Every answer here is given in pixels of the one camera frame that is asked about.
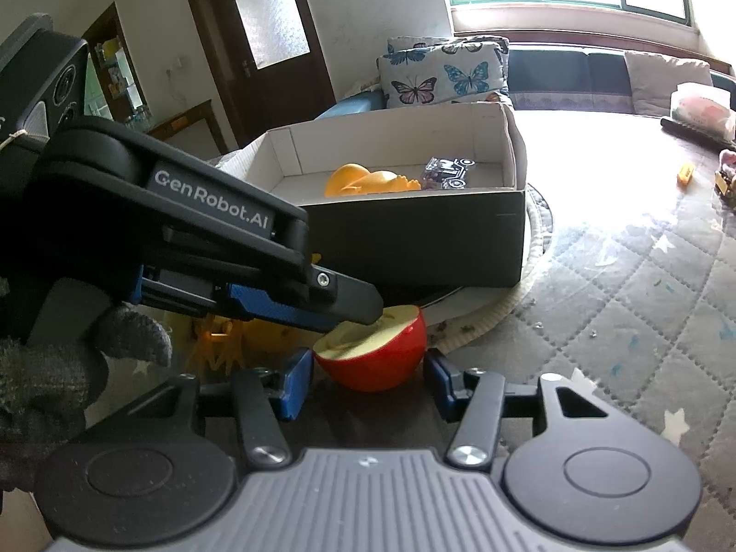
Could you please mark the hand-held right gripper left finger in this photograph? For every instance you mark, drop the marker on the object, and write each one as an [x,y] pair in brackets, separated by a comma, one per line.
[299,382]

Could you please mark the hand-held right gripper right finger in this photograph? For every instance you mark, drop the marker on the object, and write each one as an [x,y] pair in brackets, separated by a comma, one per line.
[437,382]

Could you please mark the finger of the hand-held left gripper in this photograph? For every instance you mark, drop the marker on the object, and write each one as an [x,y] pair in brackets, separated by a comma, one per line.
[345,299]

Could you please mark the red apple half toy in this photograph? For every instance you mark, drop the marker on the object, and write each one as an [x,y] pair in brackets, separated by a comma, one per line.
[374,365]

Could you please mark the yellow hair claw clip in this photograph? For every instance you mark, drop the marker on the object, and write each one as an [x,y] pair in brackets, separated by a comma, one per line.
[215,351]

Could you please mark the dark cardboard box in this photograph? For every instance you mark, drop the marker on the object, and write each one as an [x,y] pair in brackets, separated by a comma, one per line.
[431,241]

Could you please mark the round yellow rubber toy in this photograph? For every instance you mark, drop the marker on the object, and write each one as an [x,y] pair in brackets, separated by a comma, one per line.
[348,181]

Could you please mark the clear glitter toy car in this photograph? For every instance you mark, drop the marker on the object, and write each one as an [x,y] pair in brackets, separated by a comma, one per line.
[445,172]

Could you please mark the person's left hand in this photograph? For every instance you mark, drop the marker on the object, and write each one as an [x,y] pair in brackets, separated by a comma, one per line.
[34,391]

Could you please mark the round woven mat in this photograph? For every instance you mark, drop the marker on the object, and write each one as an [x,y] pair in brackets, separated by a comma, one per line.
[517,302]

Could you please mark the dark wooden side table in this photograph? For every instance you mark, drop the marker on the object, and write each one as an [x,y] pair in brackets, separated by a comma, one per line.
[190,121]

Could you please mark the dark wooden cabinet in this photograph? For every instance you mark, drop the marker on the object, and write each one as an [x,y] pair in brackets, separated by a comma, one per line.
[115,69]

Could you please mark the grey star quilted tablecloth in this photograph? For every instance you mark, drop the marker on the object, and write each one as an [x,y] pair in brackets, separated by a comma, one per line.
[632,299]

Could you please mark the dark wooden door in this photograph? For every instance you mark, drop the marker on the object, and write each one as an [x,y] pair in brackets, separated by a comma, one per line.
[213,40]

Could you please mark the large butterfly pillow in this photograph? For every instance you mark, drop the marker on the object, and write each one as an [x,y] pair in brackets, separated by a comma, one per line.
[443,77]

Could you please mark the small butterfly pillow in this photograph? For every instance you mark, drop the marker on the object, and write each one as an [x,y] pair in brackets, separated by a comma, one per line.
[414,43]

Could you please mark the blue sofa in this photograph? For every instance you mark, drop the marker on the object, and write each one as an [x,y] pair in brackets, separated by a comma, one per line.
[575,77]

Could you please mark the small orange toy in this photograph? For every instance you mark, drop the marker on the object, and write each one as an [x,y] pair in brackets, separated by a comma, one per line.
[686,175]

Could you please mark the yellow toy vehicle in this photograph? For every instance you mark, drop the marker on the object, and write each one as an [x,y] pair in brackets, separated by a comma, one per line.
[725,185]

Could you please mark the black long remote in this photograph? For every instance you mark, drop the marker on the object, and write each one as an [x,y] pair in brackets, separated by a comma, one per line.
[690,129]

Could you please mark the grey cushion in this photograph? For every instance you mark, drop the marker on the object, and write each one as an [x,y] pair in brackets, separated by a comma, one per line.
[667,83]

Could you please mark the tissue pack in plastic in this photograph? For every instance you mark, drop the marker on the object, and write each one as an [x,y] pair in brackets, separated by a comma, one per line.
[704,109]

